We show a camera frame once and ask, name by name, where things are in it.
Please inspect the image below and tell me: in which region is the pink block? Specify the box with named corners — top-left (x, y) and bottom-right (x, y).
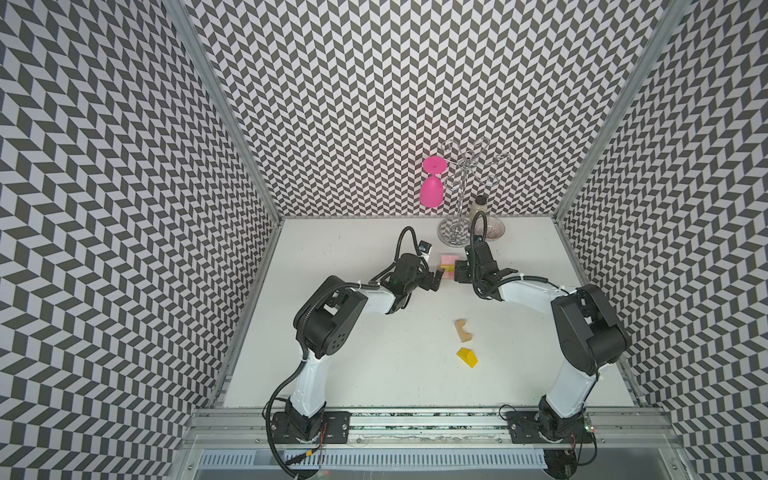
top-left (440, 254), bottom-right (460, 266)

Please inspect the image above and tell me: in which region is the natural wood arch block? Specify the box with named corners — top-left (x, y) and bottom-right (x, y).
top-left (454, 319), bottom-right (473, 343)

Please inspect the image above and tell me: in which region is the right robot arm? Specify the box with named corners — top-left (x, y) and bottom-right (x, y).
top-left (455, 211), bottom-right (631, 444)

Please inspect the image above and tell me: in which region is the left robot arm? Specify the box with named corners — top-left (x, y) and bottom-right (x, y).
top-left (263, 226), bottom-right (443, 444)

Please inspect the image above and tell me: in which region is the yellow wedge block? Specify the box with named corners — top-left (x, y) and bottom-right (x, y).
top-left (456, 347), bottom-right (478, 368)

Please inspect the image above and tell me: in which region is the pink striped bowl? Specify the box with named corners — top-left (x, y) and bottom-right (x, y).
top-left (475, 216), bottom-right (506, 241)

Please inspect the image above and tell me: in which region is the chrome glass holder stand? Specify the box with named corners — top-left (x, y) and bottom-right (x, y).
top-left (437, 137), bottom-right (506, 248)

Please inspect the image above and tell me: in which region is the pink plastic wine glass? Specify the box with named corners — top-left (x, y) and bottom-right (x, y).
top-left (419, 156), bottom-right (448, 209)

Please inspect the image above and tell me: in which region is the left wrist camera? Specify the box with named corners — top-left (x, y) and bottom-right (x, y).
top-left (417, 240), bottom-right (432, 259)

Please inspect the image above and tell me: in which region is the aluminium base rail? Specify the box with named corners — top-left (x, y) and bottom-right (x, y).
top-left (168, 406), bottom-right (696, 479)

